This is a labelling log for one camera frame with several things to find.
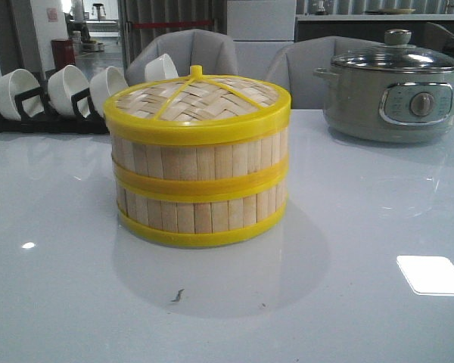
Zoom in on yellow woven bamboo steamer lid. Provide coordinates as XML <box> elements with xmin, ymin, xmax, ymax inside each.
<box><xmin>104</xmin><ymin>65</ymin><xmax>291</xmax><ymax>147</ymax></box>

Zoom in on red box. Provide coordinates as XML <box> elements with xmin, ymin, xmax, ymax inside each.
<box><xmin>51</xmin><ymin>39</ymin><xmax>76</xmax><ymax>71</ymax></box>

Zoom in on bamboo steamer basket yellow rims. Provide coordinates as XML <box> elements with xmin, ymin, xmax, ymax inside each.
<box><xmin>114</xmin><ymin>177</ymin><xmax>288</xmax><ymax>249</ymax></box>

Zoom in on grey upholstered chair right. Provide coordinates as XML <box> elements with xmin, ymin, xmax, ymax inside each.
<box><xmin>265</xmin><ymin>36</ymin><xmax>377</xmax><ymax>109</ymax></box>

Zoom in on green electric cooking pot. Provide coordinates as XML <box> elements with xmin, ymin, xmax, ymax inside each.
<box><xmin>313</xmin><ymin>66</ymin><xmax>454</xmax><ymax>143</ymax></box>

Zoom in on glass pot lid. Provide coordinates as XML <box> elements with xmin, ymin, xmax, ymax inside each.
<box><xmin>331</xmin><ymin>29</ymin><xmax>454</xmax><ymax>73</ymax></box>

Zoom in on black dish rack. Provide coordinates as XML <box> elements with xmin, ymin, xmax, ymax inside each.
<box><xmin>0</xmin><ymin>86</ymin><xmax>108</xmax><ymax>135</ymax></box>

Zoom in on dark cabinet counter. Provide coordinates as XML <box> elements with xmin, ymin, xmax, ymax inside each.
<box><xmin>294</xmin><ymin>14</ymin><xmax>454</xmax><ymax>45</ymax></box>

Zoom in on white refrigerator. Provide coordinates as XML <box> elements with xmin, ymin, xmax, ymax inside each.
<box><xmin>226</xmin><ymin>0</ymin><xmax>297</xmax><ymax>79</ymax></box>

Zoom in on grey upholstered chair left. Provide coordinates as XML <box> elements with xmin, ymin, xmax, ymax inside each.
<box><xmin>125</xmin><ymin>29</ymin><xmax>238</xmax><ymax>85</ymax></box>

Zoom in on grey upholstered chair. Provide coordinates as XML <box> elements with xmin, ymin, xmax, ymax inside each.
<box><xmin>125</xmin><ymin>29</ymin><xmax>238</xmax><ymax>85</ymax></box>
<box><xmin>265</xmin><ymin>36</ymin><xmax>377</xmax><ymax>109</ymax></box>

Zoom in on white ceramic bowl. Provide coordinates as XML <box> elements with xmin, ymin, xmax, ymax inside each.
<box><xmin>144</xmin><ymin>54</ymin><xmax>179</xmax><ymax>82</ymax></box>
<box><xmin>48</xmin><ymin>64</ymin><xmax>89</xmax><ymax>116</ymax></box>
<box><xmin>0</xmin><ymin>69</ymin><xmax>40</xmax><ymax>121</ymax></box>
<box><xmin>89</xmin><ymin>67</ymin><xmax>128</xmax><ymax>116</ymax></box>

